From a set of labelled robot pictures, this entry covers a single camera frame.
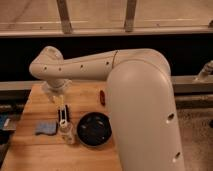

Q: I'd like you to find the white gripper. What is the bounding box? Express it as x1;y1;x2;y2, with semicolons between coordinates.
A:
42;79;71;122

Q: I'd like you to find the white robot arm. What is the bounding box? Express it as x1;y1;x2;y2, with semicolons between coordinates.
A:
29;46;185;171

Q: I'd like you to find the blue sponge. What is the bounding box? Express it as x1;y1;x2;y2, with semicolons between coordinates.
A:
35;122;57;136

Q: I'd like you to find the black round bowl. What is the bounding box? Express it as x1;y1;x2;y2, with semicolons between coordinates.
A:
77;112;112;147

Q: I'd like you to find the red small object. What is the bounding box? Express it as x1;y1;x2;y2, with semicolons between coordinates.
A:
99;90;106;106

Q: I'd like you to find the metal frame rail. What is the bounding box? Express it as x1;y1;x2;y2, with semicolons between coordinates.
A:
0;0;213;37

